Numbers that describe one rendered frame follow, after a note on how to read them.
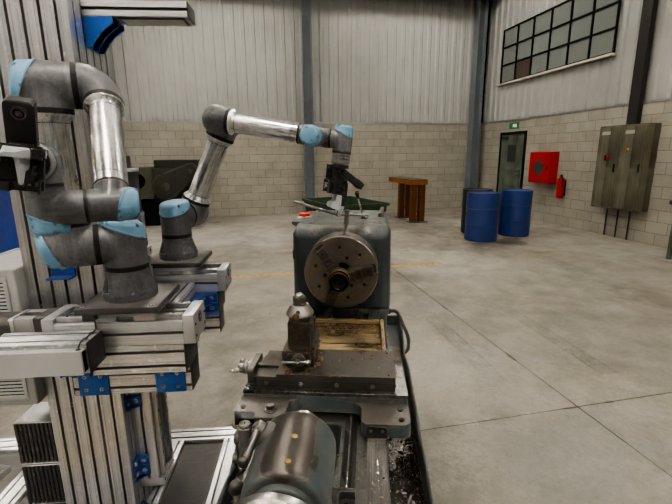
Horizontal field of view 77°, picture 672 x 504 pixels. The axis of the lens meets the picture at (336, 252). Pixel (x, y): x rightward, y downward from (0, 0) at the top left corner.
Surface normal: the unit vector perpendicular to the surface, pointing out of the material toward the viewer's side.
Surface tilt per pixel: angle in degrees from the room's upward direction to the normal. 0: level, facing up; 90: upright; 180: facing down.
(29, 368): 90
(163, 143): 90
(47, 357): 90
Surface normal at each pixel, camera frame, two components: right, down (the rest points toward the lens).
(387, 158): 0.22, 0.22
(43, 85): 0.43, 0.20
